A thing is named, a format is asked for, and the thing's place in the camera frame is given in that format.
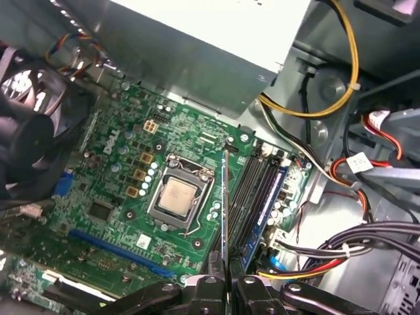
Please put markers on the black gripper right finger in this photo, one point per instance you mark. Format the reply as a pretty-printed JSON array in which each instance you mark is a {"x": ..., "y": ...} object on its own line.
[{"x": 252, "y": 295}]

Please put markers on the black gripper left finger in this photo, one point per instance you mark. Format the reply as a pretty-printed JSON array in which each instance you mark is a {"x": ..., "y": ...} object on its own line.
[{"x": 203, "y": 295}]

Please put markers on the RAM stick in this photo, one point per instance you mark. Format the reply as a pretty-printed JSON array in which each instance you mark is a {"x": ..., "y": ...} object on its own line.
[{"x": 225, "y": 203}]

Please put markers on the black RAM slot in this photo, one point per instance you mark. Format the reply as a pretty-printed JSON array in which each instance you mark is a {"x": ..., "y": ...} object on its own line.
[
  {"x": 246, "y": 197},
  {"x": 237, "y": 197},
  {"x": 257, "y": 197}
]

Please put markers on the metal locking lever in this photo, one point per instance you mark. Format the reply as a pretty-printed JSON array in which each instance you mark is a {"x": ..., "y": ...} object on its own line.
[{"x": 194, "y": 226}]

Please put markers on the blue expansion slot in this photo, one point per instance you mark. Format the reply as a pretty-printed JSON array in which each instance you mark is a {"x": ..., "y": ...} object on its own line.
[{"x": 115, "y": 251}]

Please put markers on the silver CPU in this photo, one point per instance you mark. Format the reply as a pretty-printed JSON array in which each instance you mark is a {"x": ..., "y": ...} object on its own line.
[{"x": 175, "y": 197}]

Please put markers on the metal socket cover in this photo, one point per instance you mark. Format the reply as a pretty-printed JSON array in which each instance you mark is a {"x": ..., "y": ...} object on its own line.
[{"x": 156, "y": 200}]

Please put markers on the green motherboard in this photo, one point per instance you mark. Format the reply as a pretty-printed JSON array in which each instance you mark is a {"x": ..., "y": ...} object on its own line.
[{"x": 183, "y": 131}]

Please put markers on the black graphics card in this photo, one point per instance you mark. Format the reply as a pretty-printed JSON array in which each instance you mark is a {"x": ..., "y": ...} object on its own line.
[{"x": 26, "y": 285}]

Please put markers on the blue board connector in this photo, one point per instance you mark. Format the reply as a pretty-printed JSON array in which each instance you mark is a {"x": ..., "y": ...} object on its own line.
[{"x": 64, "y": 183}]

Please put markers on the black PC case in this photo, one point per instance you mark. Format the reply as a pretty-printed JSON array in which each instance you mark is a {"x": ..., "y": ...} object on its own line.
[{"x": 328, "y": 92}]

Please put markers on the black case fan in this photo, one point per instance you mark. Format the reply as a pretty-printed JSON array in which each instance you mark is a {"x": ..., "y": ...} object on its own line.
[{"x": 29, "y": 138}]

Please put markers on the grey power supply unit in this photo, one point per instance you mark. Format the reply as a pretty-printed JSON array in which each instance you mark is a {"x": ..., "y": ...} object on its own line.
[{"x": 183, "y": 49}]

